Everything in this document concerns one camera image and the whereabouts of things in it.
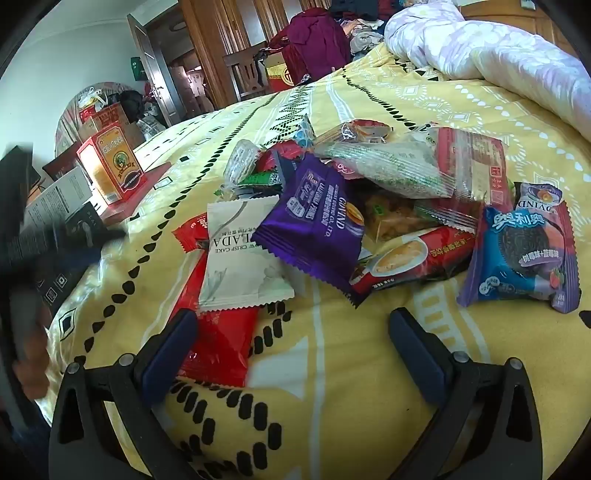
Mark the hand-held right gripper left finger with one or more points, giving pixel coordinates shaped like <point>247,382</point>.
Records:
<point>166,350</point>

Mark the red gift box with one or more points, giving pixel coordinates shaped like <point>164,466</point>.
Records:
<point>279,76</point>

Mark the pile of clothes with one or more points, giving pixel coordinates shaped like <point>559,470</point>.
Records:
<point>364,27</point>

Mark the white cake packet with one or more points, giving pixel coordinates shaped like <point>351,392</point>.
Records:
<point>244,263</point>

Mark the orange red box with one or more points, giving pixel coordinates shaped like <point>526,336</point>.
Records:
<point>115,170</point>

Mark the red coffee packet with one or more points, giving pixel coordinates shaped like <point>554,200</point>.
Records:
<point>415,258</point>

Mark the lilac floral quilt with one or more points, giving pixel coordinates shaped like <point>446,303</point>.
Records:
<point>508,60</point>

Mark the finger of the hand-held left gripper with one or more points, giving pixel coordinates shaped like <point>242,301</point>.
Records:
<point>69,247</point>

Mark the white box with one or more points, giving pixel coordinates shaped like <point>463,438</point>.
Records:
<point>60,194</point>

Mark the small clear brown packet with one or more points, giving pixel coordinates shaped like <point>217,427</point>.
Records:
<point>360,131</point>

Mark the green bag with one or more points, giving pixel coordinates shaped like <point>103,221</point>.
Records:
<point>136,68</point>

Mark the large red packet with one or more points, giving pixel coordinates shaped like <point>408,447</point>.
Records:
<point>221,341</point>

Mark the small teal packet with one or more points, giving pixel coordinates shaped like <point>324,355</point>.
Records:
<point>305,134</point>

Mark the wooden headboard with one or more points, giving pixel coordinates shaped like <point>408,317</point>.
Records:
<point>508,14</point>

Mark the white plastic bag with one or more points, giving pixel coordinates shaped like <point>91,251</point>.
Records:
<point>94,99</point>

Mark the wooden chair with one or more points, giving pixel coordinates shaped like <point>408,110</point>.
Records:
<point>244,74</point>

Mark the black box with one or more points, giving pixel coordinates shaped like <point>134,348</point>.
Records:
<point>69,284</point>

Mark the black television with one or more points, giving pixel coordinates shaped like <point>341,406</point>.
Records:
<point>16,175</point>

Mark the maroon garment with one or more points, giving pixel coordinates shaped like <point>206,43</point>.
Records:
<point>314,41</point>

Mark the black bag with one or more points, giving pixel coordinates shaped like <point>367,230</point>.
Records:
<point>131,101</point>

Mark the small red packet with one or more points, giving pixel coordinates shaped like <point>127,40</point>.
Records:
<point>277,154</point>

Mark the clear bag red label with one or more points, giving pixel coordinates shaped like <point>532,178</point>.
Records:
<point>471,161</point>

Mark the red flat box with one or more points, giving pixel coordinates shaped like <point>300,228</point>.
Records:
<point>152,184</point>

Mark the clear fried snack packet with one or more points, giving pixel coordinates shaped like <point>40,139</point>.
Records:
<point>392,217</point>

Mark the cardboard box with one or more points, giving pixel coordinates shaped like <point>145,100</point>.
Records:
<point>111,120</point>

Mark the wooden wardrobe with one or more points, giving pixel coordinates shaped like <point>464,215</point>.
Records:
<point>207,37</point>

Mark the small clear wrapped snack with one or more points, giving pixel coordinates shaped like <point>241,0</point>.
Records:
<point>242,161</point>

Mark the clear sesame snack bag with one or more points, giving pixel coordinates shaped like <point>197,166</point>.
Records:
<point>392,175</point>

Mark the green packet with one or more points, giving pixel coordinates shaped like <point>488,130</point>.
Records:
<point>258,180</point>

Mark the wooden door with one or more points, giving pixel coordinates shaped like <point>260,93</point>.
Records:
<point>147,60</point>

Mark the purple snack packet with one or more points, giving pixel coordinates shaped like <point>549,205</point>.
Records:
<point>540,196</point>
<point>314,221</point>

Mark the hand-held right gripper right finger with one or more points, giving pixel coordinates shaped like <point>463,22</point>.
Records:
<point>415,350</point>

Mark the printed plastic bag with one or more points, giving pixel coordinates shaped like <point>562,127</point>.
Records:
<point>150,127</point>

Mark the round patterned board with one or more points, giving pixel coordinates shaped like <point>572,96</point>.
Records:
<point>69,110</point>

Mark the person's left hand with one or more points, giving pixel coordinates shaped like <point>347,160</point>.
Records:
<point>34,369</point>

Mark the blue cookie packet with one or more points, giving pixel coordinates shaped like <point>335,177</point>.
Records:
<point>517,263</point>

